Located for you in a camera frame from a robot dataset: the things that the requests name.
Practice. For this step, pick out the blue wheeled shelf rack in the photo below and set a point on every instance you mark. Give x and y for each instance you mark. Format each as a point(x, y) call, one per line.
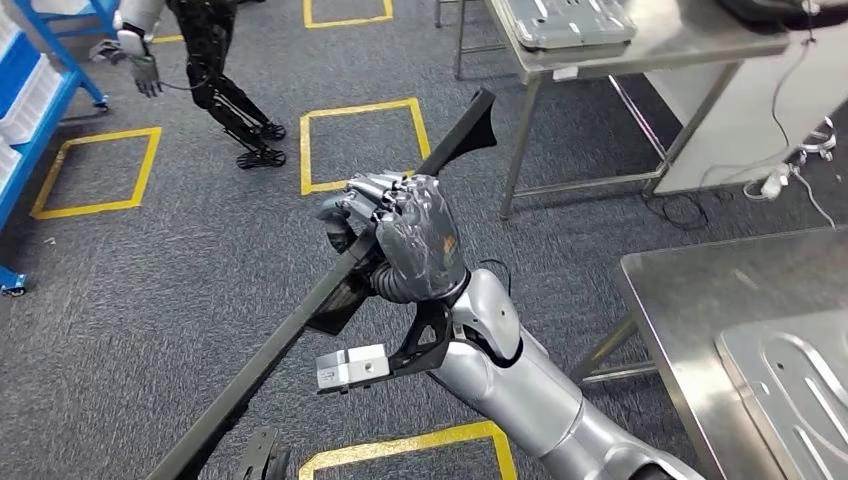
point(66, 53)

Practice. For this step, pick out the white cabinet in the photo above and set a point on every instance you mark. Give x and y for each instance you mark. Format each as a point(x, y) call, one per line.
point(729, 132)

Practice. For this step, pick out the black plastic tray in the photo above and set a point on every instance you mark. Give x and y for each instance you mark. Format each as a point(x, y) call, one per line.
point(762, 10)

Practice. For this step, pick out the black right wrist camera bracket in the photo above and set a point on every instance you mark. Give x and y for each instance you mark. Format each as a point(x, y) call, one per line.
point(424, 348)

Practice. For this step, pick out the black-legged humanoid robot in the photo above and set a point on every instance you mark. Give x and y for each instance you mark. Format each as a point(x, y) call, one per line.
point(212, 86)

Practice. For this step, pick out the large stamped metal panel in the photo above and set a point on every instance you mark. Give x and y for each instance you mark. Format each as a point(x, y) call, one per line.
point(795, 411)

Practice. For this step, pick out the long black plastic part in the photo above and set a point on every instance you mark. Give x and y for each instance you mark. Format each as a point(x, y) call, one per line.
point(278, 344)

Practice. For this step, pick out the steel side table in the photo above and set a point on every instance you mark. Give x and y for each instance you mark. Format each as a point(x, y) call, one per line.
point(662, 46)

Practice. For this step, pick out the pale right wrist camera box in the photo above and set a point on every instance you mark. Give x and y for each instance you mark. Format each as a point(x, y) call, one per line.
point(351, 368)

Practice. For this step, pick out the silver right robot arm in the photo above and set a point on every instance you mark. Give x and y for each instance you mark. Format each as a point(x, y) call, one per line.
point(523, 397)

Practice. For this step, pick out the black left wrist camera bracket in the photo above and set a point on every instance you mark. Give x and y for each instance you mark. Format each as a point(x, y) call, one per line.
point(262, 457)

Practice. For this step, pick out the stainless steel workbench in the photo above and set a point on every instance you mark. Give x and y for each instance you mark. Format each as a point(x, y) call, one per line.
point(676, 298)

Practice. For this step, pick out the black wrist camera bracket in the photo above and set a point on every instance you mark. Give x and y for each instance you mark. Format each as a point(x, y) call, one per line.
point(262, 457)
point(424, 348)

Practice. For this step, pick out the small grey metal panel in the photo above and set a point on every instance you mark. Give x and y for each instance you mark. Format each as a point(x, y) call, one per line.
point(570, 23)

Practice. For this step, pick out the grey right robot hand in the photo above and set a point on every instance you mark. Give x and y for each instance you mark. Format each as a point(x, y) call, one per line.
point(420, 245)

